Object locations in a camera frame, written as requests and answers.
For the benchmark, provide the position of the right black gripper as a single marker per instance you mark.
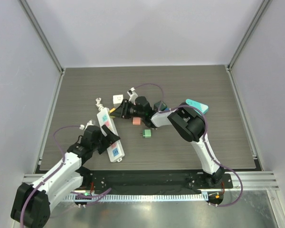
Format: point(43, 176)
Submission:
point(125, 109)

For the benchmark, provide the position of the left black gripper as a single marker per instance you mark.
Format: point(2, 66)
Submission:
point(109, 137)

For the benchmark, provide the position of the white power strip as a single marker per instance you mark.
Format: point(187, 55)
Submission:
point(115, 150)

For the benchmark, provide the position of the white cube socket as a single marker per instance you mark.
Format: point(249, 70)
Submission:
point(117, 100)

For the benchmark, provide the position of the pink plug adapter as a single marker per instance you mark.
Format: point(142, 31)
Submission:
point(136, 121)

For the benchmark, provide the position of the green plug adapter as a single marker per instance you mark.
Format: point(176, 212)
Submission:
point(147, 133)

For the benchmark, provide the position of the dark green cube socket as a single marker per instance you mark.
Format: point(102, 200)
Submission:
point(159, 106)

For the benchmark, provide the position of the teal triangular socket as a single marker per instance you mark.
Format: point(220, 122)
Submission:
point(200, 106)

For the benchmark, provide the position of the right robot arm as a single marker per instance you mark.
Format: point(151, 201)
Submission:
point(187, 120)

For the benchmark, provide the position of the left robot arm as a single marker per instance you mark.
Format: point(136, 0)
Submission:
point(34, 202)

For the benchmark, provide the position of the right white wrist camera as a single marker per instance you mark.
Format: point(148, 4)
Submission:
point(132, 95)

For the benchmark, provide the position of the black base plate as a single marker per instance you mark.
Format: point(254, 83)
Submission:
point(152, 182)

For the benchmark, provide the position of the white slotted cable duct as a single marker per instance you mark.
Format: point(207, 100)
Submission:
point(139, 198)

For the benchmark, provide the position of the left aluminium frame post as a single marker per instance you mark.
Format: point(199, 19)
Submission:
point(39, 31)

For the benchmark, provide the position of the aluminium frame post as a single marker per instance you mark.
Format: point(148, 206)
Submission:
point(249, 32)
point(39, 31)

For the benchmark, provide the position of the aluminium front rail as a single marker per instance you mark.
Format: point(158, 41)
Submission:
point(251, 180)

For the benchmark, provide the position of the right aluminium frame post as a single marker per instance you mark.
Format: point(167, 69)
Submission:
point(249, 32)

